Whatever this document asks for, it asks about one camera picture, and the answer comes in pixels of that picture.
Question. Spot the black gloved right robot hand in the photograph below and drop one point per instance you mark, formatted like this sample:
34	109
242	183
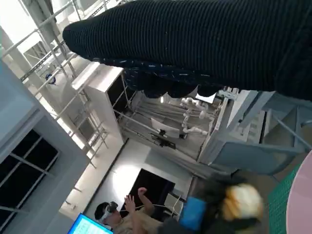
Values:
195	36

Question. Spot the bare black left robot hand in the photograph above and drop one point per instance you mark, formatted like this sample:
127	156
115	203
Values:
195	214

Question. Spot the long grilled toy bread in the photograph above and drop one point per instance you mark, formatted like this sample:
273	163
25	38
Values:
243	202

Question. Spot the pink bowl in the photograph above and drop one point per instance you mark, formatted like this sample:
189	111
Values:
301	202

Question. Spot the large black screen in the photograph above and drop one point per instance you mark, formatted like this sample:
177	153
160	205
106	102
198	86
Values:
151	190

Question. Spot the person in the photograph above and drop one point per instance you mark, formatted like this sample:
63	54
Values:
136	219

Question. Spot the green cutting mat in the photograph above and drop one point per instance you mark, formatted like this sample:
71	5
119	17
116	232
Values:
280	200

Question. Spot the white VR headset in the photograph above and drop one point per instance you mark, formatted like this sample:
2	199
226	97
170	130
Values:
108	212

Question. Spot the white monitor back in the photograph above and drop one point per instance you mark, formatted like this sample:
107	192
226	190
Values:
165	129

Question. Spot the laptop with blue screen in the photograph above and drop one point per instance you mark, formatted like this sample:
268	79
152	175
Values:
87	226

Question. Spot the tall white cabinet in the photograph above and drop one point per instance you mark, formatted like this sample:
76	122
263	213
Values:
102	102

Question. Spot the grey desk frame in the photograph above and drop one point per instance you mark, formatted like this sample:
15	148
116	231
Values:
243	151

